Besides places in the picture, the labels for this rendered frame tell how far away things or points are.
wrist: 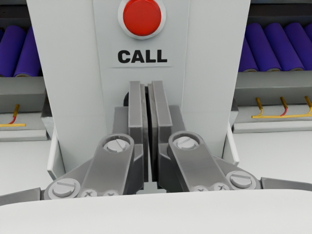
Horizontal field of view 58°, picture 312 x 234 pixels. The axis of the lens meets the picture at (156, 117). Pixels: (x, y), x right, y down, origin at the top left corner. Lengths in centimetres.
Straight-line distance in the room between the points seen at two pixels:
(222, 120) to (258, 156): 7
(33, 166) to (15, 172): 1
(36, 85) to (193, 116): 13
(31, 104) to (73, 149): 8
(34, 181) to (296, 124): 20
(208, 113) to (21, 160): 14
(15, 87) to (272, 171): 20
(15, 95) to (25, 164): 5
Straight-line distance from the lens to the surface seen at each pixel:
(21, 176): 22
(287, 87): 24
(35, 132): 22
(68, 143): 16
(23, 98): 23
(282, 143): 24
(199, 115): 15
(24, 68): 25
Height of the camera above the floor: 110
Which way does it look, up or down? 33 degrees down
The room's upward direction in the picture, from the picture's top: 1 degrees clockwise
